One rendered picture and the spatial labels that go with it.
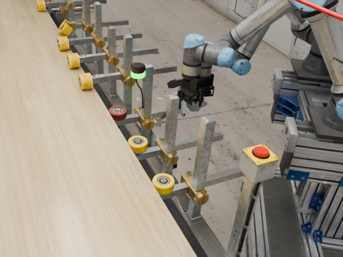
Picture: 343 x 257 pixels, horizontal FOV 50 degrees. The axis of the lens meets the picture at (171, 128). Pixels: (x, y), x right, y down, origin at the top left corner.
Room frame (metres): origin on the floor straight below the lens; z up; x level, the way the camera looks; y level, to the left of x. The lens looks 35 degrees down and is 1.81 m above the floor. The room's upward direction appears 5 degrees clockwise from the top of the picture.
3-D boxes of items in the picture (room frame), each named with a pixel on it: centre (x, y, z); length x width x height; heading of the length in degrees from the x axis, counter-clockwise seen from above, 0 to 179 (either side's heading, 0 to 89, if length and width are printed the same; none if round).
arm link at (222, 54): (1.33, -0.16, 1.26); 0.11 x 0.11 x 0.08; 71
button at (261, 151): (0.78, -0.24, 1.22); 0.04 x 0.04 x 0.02
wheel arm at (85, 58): (1.94, 0.34, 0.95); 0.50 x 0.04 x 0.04; 118
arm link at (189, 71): (1.35, -0.06, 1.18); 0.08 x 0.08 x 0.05
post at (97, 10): (2.10, 0.48, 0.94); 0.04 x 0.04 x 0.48; 28
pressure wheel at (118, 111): (1.42, 0.25, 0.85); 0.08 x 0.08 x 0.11
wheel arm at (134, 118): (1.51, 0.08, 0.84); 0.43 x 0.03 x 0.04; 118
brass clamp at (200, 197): (1.03, -0.11, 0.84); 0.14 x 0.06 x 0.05; 28
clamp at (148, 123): (1.46, 0.14, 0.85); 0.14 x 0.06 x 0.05; 28
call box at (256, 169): (0.78, -0.24, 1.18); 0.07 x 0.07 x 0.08; 28
